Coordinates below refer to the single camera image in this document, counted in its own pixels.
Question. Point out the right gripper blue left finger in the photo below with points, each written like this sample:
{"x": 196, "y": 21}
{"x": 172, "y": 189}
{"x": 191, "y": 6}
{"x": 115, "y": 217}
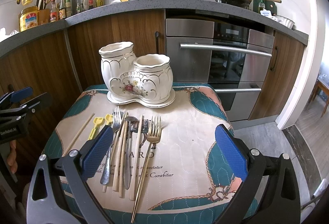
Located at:
{"x": 93, "y": 152}

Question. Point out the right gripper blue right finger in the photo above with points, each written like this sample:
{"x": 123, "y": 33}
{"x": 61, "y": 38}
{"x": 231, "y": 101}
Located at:
{"x": 236, "y": 160}

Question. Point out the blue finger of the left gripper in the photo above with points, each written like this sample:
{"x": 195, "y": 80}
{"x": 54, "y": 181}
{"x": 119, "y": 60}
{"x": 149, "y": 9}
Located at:
{"x": 21, "y": 94}

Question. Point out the lone wooden chopstick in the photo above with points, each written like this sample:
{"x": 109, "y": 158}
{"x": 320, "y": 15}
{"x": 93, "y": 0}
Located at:
{"x": 77, "y": 135}

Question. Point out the silver spoon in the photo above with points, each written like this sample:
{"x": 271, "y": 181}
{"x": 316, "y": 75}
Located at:
{"x": 132, "y": 125}

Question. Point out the silver fork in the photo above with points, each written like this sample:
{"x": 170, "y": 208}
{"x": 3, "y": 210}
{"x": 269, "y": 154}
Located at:
{"x": 117, "y": 119}

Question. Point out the gold fork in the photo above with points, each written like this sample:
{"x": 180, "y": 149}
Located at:
{"x": 153, "y": 137}

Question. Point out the grey countertop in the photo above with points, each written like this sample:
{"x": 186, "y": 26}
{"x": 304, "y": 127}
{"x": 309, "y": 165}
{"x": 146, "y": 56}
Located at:
{"x": 21, "y": 38}

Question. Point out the printed horse table cloth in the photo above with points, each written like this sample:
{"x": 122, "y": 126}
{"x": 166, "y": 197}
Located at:
{"x": 188, "y": 179}

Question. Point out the yellow lidded jar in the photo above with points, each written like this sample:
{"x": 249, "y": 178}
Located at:
{"x": 28, "y": 18}

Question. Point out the red cap sauce bottle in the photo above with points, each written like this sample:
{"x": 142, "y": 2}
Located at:
{"x": 62, "y": 9}

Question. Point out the stainless steel oven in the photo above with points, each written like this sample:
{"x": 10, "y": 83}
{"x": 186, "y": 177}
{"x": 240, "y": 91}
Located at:
{"x": 233, "y": 60}

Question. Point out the white ceramic double utensil holder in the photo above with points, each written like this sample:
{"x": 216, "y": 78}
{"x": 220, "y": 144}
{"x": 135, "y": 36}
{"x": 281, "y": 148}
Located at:
{"x": 147, "y": 80}

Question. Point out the oil bottle yellow cap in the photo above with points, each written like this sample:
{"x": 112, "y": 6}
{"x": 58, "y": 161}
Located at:
{"x": 79, "y": 6}

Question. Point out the wooden cabinet door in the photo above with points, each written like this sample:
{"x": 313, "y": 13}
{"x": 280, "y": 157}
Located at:
{"x": 144, "y": 28}

